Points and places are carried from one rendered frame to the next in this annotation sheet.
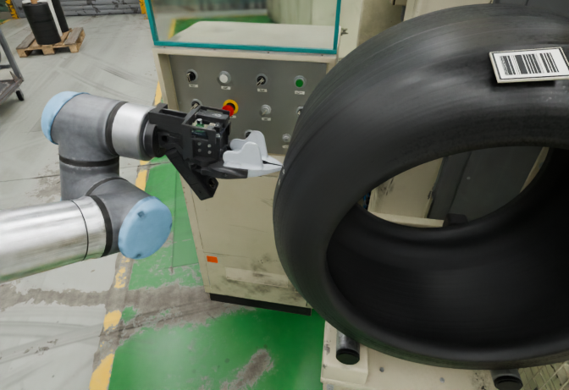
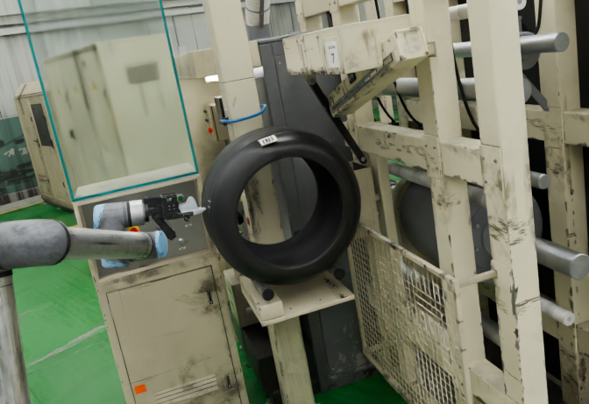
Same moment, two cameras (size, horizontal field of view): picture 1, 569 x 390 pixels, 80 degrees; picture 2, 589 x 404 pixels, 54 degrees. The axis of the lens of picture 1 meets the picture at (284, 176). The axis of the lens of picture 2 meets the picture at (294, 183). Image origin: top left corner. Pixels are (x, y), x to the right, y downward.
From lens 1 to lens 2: 160 cm
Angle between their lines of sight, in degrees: 32
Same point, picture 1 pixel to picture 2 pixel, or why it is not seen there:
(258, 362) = not seen: outside the picture
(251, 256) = (178, 366)
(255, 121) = not seen: hidden behind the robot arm
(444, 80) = (250, 150)
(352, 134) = (230, 173)
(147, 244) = (163, 248)
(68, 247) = (144, 242)
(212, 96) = not seen: hidden behind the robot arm
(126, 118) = (135, 204)
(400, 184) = (263, 225)
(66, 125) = (108, 215)
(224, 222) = (146, 337)
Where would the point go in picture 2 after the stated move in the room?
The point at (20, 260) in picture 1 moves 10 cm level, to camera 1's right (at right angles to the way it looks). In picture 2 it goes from (136, 242) to (167, 233)
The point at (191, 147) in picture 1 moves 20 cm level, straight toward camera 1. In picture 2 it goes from (166, 208) to (200, 212)
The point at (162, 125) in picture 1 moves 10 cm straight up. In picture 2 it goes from (151, 203) to (144, 175)
